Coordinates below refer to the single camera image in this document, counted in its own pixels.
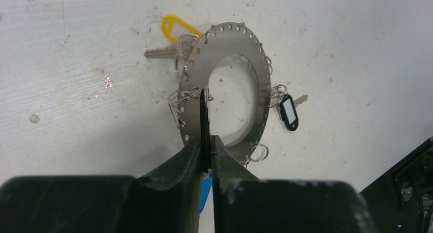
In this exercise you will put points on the metal disc keyring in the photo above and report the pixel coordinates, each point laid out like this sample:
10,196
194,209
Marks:
229,60

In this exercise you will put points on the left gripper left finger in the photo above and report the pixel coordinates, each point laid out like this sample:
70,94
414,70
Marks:
167,199

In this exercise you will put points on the key with blue tag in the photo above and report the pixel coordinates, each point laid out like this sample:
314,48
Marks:
206,186

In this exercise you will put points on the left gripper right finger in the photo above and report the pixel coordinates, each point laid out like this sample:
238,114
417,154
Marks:
244,203

